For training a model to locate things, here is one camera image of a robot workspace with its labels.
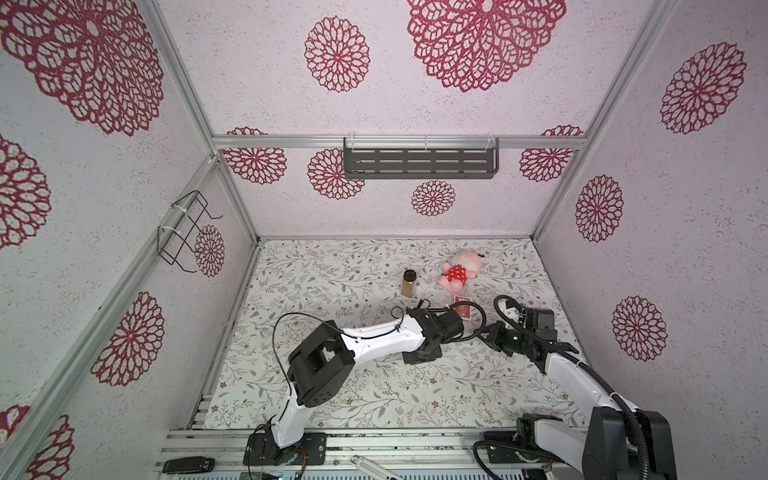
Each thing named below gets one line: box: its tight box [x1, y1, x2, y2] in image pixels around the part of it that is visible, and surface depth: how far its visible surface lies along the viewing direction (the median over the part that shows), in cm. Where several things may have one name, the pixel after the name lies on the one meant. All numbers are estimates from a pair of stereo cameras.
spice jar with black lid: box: [402, 269, 417, 298], surface depth 99 cm
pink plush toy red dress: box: [438, 250, 482, 293], surface depth 105 cm
